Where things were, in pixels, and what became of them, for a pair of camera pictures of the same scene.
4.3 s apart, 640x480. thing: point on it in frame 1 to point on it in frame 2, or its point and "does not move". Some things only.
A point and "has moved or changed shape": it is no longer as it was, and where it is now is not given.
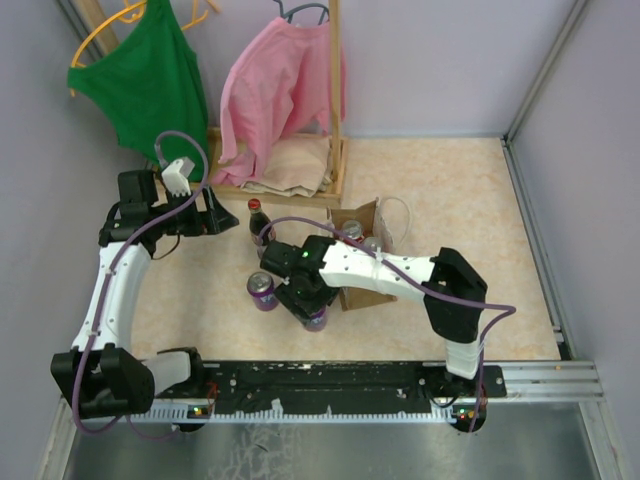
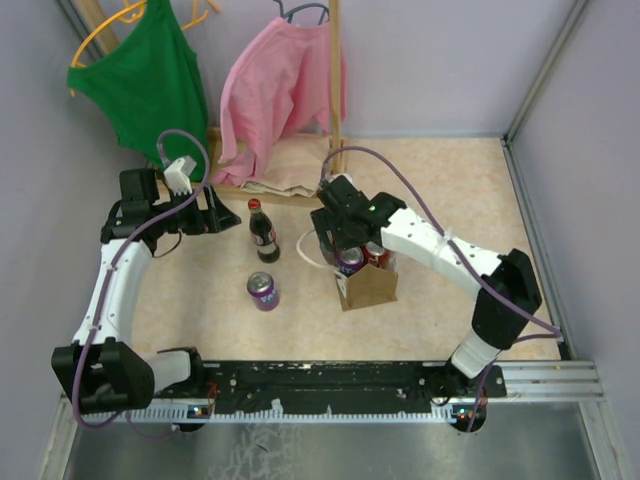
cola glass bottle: (257, 221) does not move
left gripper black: (220, 218) does not move
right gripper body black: (302, 302) to (324, 221)
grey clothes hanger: (290, 12) does not move
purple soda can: (318, 321) has moved or changed shape
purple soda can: (261, 287) does not move
